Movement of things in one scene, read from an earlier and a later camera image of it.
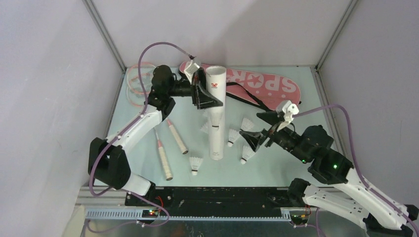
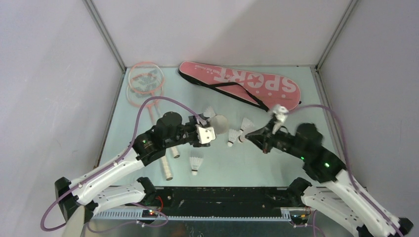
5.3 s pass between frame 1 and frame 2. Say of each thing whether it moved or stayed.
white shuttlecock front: stayed
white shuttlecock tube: moved
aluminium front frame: stayed
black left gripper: moved
